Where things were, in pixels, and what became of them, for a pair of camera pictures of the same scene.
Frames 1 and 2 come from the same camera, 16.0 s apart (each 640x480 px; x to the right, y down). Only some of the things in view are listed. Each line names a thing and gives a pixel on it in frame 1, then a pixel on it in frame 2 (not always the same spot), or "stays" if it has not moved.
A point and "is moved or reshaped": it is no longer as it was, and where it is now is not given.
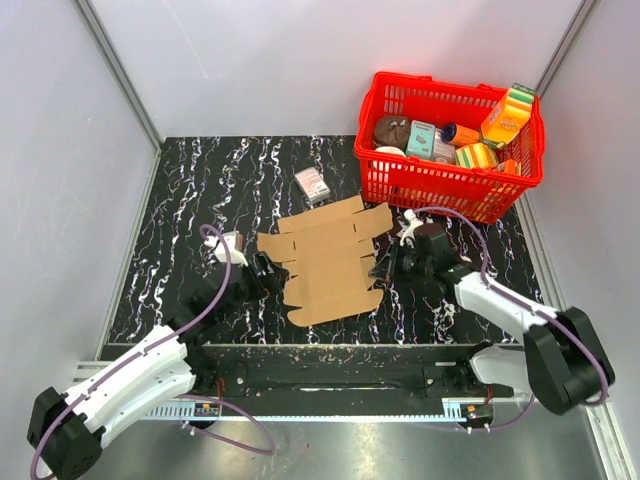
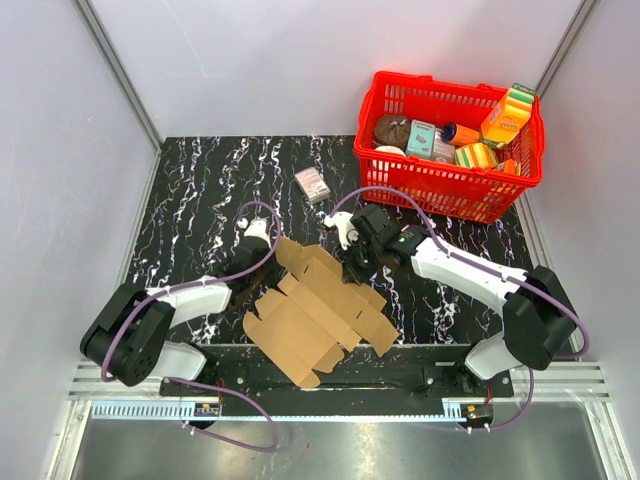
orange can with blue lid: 456,135 stays
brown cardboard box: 325,251 is moved or reshaped
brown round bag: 392,131 stays
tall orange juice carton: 507,120 stays
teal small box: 420,141 stays
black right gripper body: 406,265 -> 362,258
